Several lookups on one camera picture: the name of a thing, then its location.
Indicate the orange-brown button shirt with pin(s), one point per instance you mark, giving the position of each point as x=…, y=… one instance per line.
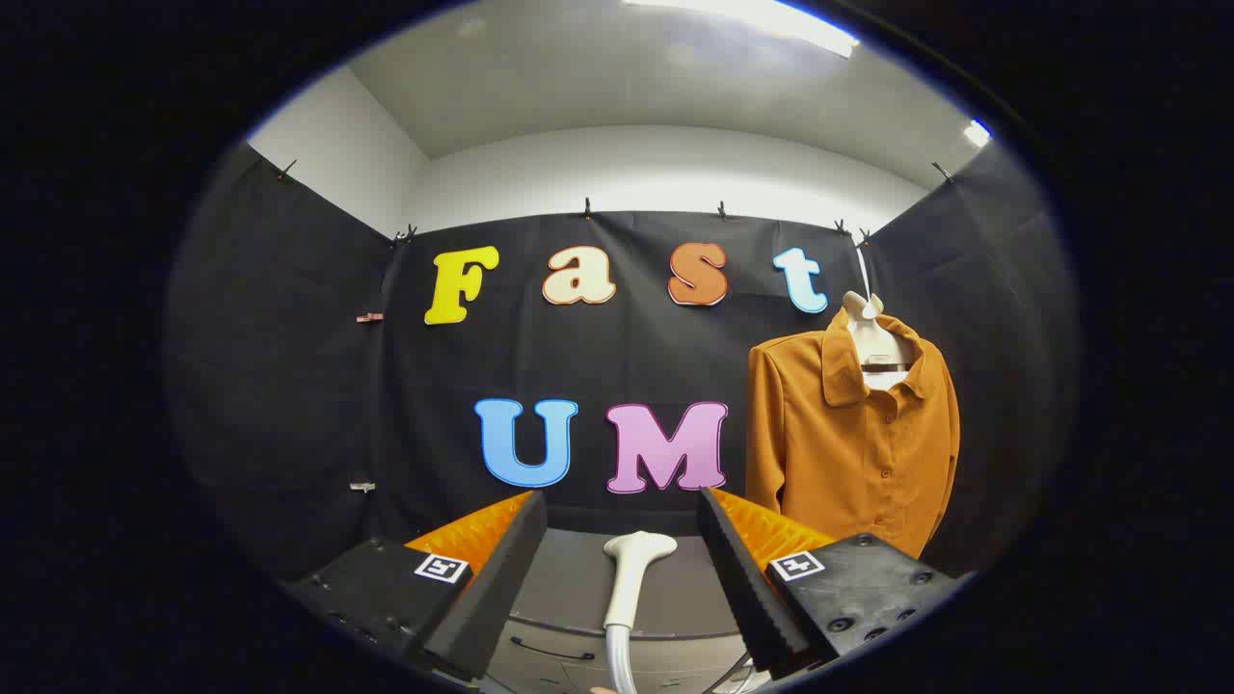
x=839, y=463

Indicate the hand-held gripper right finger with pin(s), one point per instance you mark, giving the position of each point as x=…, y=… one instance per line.
x=737, y=569

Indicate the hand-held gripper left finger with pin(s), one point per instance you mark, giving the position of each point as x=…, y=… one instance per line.
x=503, y=567

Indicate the white garment steamer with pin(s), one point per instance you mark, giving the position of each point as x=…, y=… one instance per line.
x=628, y=578

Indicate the long ceiling light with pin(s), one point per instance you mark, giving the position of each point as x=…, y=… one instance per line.
x=762, y=19

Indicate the small ceiling light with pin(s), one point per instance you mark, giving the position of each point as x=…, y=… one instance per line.
x=977, y=133

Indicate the black backdrop cloth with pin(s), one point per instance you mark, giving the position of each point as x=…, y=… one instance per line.
x=289, y=386

